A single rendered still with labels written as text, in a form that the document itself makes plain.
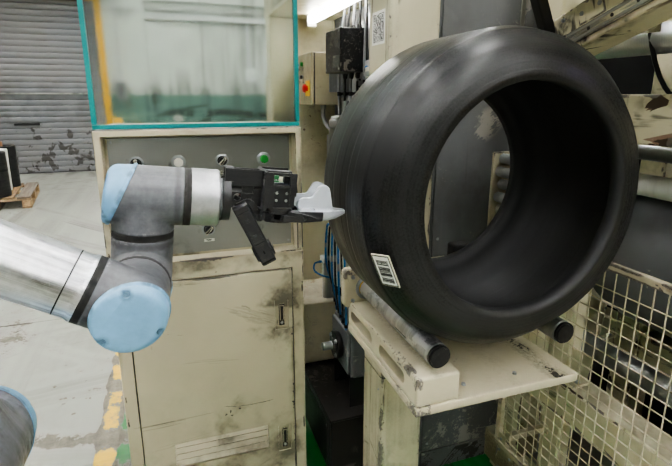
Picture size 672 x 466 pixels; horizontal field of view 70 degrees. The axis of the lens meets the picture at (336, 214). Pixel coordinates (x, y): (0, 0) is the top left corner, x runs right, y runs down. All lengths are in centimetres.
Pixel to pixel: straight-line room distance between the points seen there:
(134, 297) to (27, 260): 12
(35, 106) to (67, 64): 94
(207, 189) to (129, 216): 12
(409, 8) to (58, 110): 926
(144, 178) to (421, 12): 74
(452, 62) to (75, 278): 60
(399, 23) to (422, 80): 41
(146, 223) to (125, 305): 16
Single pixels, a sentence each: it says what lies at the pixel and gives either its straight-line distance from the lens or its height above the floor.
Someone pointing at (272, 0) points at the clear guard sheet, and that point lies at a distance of 144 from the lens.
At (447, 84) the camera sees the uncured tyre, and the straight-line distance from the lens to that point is 77.
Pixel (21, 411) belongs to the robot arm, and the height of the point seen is 84.
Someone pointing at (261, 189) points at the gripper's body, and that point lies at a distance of 78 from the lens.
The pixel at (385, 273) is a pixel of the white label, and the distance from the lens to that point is 78.
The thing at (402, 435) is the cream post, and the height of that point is 43.
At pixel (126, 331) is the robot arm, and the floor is 108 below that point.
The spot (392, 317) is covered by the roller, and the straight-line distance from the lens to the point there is 102.
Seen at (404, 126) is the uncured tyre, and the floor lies 131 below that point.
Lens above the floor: 135
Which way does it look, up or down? 14 degrees down
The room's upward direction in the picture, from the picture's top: straight up
